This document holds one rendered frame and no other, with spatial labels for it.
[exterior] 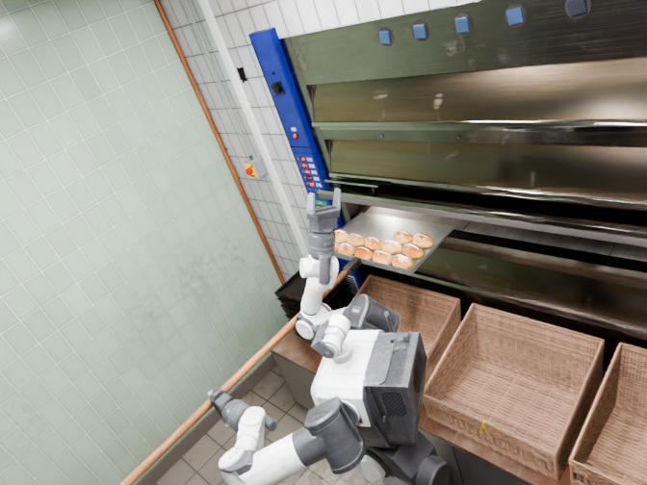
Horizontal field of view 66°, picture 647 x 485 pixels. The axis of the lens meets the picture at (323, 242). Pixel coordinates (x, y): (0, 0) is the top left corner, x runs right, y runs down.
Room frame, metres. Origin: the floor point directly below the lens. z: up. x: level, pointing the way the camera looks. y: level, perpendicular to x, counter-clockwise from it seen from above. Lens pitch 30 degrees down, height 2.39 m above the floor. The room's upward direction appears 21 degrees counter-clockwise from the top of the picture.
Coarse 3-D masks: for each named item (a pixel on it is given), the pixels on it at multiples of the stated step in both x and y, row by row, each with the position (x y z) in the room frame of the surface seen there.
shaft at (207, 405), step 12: (288, 324) 1.55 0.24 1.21; (276, 336) 1.51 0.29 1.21; (264, 348) 1.47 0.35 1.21; (252, 360) 1.43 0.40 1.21; (240, 372) 1.39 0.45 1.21; (228, 384) 1.36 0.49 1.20; (204, 408) 1.29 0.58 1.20; (192, 420) 1.25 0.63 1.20; (180, 432) 1.22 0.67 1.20; (168, 444) 1.19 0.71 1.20; (156, 456) 1.16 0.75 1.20; (144, 468) 1.13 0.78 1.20; (132, 480) 1.10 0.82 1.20
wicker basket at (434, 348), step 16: (368, 288) 2.16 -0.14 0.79; (384, 288) 2.10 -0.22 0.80; (400, 288) 2.01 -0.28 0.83; (416, 288) 1.94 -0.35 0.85; (384, 304) 2.09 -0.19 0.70; (400, 304) 2.01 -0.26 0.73; (416, 304) 1.93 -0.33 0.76; (432, 304) 1.86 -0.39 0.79; (448, 304) 1.79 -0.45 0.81; (400, 320) 2.00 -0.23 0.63; (432, 320) 1.84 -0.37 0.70; (448, 320) 1.68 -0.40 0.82; (432, 336) 1.84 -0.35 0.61; (448, 336) 1.67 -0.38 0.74; (432, 352) 1.60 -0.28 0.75; (432, 368) 1.57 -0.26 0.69
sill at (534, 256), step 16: (448, 240) 1.78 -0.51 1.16; (464, 240) 1.71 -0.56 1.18; (480, 240) 1.67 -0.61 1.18; (496, 240) 1.63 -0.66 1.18; (512, 240) 1.59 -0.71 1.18; (528, 256) 1.49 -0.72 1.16; (544, 256) 1.44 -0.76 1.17; (560, 256) 1.40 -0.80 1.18; (576, 256) 1.37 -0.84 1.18; (592, 256) 1.34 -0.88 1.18; (608, 256) 1.31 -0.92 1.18; (608, 272) 1.26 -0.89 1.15; (624, 272) 1.23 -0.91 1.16; (640, 272) 1.19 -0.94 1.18
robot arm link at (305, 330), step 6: (324, 306) 1.46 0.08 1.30; (330, 312) 1.38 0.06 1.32; (336, 312) 1.34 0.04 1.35; (342, 312) 1.31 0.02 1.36; (318, 318) 1.40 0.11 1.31; (324, 318) 1.37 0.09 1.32; (300, 324) 1.39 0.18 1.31; (306, 324) 1.38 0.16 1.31; (318, 324) 1.37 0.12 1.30; (300, 330) 1.40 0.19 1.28; (306, 330) 1.38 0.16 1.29; (312, 330) 1.37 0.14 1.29; (306, 336) 1.38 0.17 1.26; (312, 336) 1.37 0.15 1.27
